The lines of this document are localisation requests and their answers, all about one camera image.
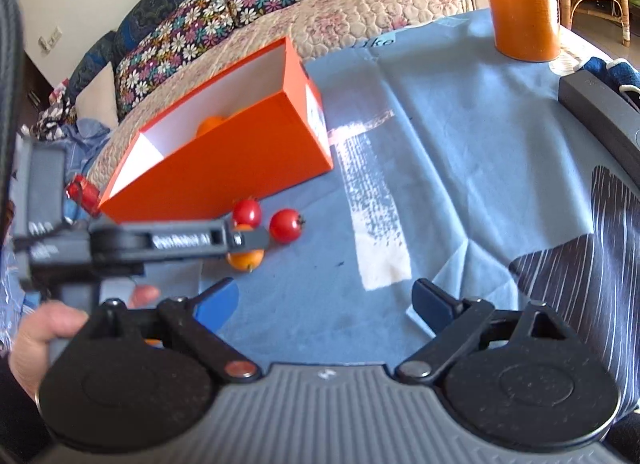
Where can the small orange tangerine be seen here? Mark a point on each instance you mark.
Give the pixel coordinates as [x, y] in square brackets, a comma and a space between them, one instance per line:
[251, 255]

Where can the white plain cushion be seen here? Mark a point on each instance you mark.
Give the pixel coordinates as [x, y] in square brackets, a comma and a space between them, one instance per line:
[98, 100]

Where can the red cherry tomato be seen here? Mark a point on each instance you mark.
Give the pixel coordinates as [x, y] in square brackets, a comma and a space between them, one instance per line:
[286, 226]
[248, 212]

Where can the dark grey rectangular case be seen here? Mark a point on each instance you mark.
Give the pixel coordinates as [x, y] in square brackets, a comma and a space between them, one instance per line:
[614, 122]

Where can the orange cardboard box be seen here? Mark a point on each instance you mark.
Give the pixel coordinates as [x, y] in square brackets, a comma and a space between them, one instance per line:
[274, 137]

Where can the dark blue cloth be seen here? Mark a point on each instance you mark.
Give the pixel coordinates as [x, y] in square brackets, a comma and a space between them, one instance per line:
[619, 75]

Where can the orange cylindrical container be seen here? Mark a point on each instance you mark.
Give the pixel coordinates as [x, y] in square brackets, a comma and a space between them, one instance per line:
[526, 30]

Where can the large orange fruit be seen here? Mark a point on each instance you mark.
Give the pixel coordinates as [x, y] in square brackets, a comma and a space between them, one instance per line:
[208, 124]

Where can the red soda can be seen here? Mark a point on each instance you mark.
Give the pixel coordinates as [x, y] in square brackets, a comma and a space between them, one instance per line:
[85, 194]

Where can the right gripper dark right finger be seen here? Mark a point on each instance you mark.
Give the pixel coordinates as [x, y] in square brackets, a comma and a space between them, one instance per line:
[457, 325]

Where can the blue patterned tablecloth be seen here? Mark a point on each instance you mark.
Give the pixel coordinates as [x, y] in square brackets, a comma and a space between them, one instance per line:
[453, 163]

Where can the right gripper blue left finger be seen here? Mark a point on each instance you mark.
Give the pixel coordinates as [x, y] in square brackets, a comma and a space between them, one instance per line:
[190, 326]

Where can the blue crumpled sheet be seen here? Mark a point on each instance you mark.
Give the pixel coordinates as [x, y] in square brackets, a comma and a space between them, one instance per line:
[82, 143]

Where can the floral cushion left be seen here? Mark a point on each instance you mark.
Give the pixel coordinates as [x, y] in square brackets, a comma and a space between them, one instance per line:
[195, 27]

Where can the person's left hand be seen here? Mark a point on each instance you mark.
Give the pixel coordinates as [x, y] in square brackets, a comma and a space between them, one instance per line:
[29, 358]

